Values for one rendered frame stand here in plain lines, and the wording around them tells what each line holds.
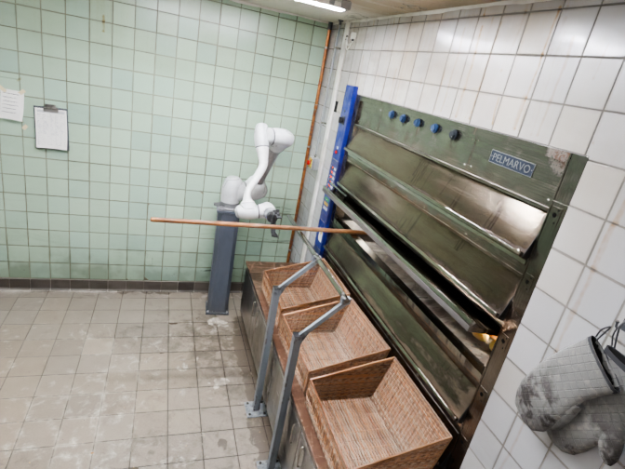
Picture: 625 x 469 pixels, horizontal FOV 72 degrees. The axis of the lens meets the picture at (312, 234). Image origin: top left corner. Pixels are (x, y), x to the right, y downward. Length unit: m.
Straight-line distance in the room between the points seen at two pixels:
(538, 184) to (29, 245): 3.81
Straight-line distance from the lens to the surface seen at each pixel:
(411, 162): 2.46
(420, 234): 2.27
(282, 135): 3.29
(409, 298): 2.36
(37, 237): 4.27
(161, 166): 3.93
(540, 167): 1.78
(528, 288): 1.75
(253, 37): 3.86
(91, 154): 3.96
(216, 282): 3.89
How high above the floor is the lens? 2.19
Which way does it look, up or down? 20 degrees down
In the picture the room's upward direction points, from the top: 11 degrees clockwise
